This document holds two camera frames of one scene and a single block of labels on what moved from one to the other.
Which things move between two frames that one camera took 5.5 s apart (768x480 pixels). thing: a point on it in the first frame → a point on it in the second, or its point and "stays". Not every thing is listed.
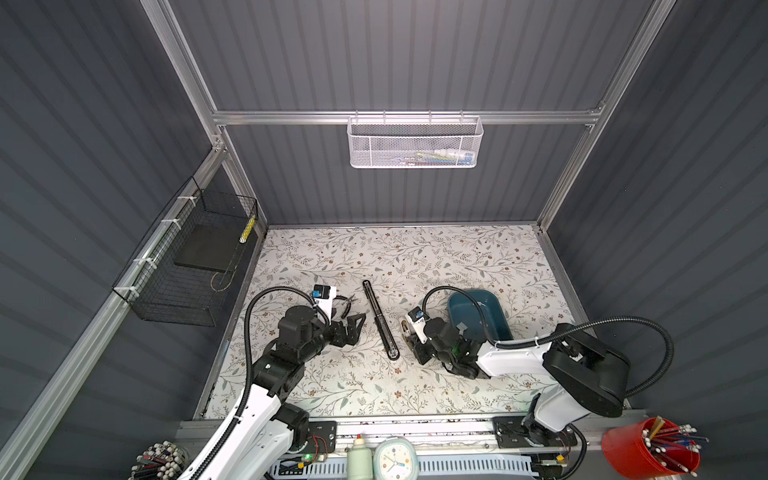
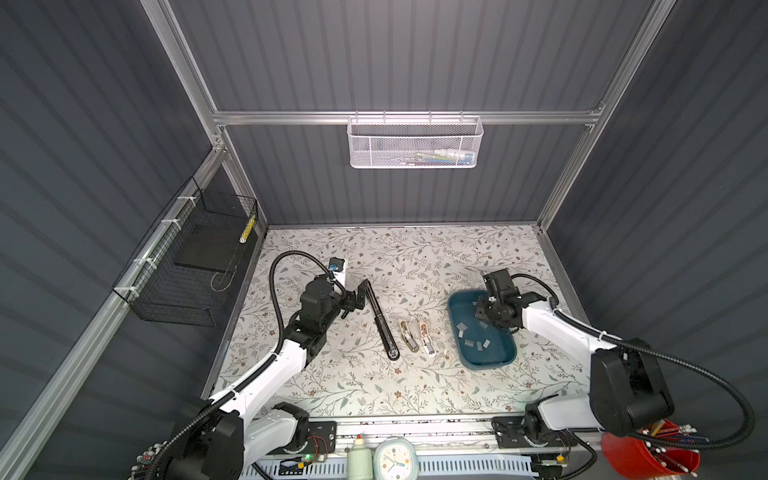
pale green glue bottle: [359, 460] stays
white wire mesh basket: [414, 141] stays
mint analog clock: [396, 459] stays
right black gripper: [421, 356] → [479, 310]
